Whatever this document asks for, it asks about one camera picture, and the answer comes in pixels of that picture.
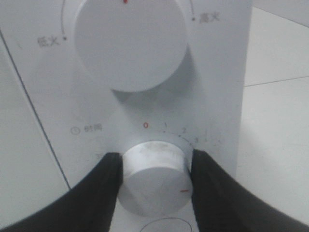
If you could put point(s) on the white microwave oven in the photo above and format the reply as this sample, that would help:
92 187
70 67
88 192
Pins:
198 107

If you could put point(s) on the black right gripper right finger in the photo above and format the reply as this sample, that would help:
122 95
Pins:
221 204

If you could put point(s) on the upper white power knob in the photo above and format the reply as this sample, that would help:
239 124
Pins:
130 45

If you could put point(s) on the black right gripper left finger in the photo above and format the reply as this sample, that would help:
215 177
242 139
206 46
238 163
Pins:
87 207

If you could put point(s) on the white timer knob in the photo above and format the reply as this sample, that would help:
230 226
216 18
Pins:
156 179

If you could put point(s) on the white microwave door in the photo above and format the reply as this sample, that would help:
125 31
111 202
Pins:
31 177

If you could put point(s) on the round white door button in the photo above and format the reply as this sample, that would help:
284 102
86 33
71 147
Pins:
168 224

